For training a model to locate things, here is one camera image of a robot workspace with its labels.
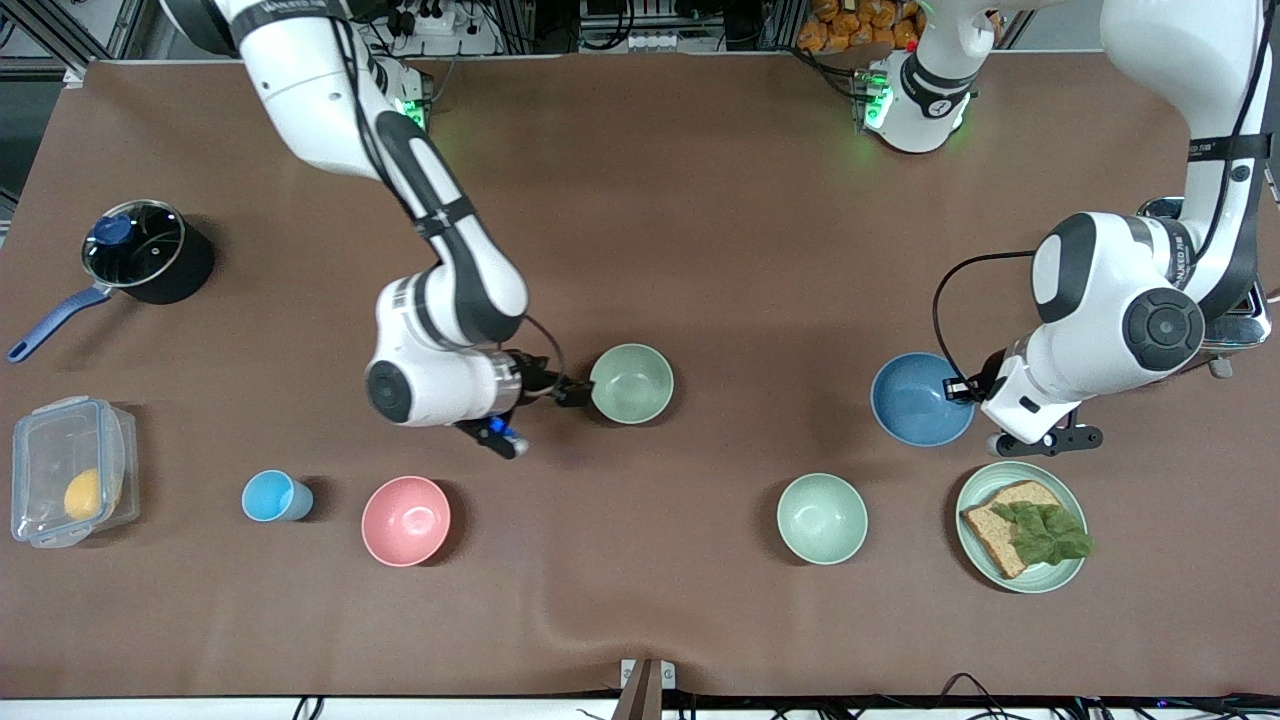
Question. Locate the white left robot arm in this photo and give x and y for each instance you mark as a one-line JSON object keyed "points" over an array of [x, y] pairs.
{"points": [[1090, 300]]}

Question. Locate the clear plastic container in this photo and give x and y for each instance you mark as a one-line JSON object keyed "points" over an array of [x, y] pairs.
{"points": [[50, 450]]}

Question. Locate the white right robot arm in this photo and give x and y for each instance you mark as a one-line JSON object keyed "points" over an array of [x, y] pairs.
{"points": [[450, 290]]}

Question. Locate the white power strip with plugs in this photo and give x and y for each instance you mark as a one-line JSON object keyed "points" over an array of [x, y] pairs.
{"points": [[440, 25]]}

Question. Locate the green lettuce leaf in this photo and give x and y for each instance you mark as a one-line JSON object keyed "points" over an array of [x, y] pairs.
{"points": [[1045, 535]]}

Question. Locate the bag of orange snacks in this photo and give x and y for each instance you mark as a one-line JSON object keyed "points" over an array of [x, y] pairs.
{"points": [[850, 25]]}

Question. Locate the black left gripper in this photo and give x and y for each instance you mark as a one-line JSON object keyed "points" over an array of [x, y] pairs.
{"points": [[987, 385]]}

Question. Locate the brown bread slice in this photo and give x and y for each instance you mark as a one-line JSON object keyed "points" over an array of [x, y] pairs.
{"points": [[990, 530]]}

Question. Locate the blue bowl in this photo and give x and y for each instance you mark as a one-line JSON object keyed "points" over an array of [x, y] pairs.
{"points": [[915, 400]]}

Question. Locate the yellow lemon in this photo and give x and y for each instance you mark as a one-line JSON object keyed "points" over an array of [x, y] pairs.
{"points": [[82, 495]]}

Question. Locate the blue plastic cup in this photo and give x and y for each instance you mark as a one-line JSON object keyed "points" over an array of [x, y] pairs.
{"points": [[270, 497]]}

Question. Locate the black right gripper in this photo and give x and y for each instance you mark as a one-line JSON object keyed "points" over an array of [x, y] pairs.
{"points": [[537, 381]]}

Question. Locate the silver toaster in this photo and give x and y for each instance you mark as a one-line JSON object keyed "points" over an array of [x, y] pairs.
{"points": [[1245, 325]]}

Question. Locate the green plate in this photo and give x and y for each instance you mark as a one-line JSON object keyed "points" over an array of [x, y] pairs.
{"points": [[1050, 578]]}

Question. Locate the wooden post metal bracket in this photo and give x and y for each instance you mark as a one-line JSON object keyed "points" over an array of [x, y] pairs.
{"points": [[645, 690]]}

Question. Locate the glass lid blue knob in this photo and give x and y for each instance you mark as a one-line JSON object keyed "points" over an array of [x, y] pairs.
{"points": [[150, 245]]}

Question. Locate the pink bowl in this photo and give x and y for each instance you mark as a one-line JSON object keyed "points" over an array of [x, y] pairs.
{"points": [[405, 520]]}

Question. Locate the light mint green bowl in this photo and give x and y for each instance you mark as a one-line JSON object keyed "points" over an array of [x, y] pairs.
{"points": [[822, 518]]}

